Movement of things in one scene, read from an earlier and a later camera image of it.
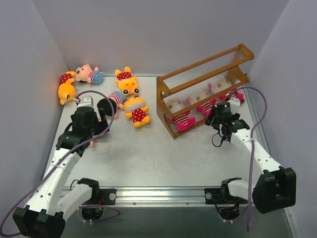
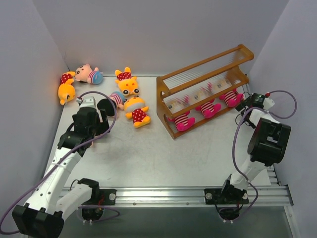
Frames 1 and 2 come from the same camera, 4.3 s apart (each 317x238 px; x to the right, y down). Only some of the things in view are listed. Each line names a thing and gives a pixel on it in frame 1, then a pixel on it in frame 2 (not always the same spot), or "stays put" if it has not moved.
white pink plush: x=206 y=108 stays put
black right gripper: x=223 y=109 → x=246 y=103
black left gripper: x=99 y=119 stays put
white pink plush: x=235 y=98 stays put
